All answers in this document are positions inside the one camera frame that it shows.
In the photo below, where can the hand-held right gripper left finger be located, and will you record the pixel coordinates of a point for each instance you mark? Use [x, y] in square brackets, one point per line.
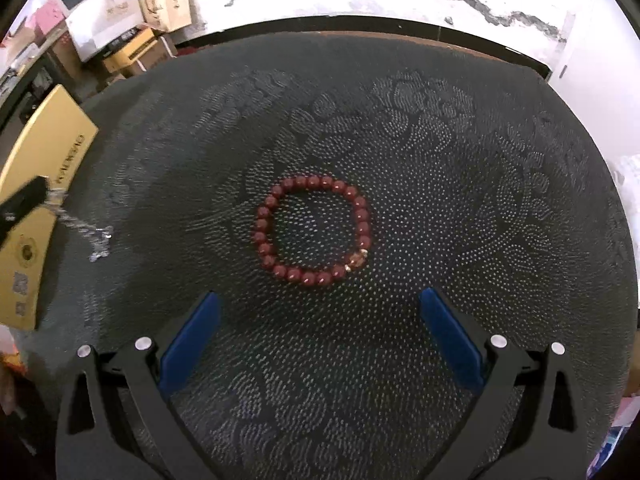
[190, 340]

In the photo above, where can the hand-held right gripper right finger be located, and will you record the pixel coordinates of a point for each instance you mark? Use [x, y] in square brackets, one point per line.
[450, 337]

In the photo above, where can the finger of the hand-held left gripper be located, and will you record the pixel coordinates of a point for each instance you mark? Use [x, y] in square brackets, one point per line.
[22, 202]

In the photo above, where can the yellow jewelry box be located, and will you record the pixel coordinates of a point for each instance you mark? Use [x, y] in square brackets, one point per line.
[45, 150]

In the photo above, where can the dark storage shelf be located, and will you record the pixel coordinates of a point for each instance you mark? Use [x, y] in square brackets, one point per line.
[35, 80]

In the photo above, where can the pink gift box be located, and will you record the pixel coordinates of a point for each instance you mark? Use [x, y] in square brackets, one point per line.
[40, 27]

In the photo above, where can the yellow and black box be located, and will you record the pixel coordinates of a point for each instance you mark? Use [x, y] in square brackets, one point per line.
[130, 52]

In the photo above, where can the pink printed box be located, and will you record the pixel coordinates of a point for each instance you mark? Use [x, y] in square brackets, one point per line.
[625, 415]

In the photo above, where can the white gift box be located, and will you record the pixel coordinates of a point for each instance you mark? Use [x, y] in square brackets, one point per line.
[102, 22]

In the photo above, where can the brown cardboard box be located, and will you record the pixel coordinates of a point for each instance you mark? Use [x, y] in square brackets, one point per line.
[160, 52]

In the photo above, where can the black patterned table cloth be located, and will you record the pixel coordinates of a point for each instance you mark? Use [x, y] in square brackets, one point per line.
[320, 135]

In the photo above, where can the tan cardboard box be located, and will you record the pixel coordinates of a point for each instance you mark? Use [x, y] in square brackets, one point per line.
[167, 7]

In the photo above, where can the white door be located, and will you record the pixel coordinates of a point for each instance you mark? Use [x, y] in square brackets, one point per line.
[600, 60]

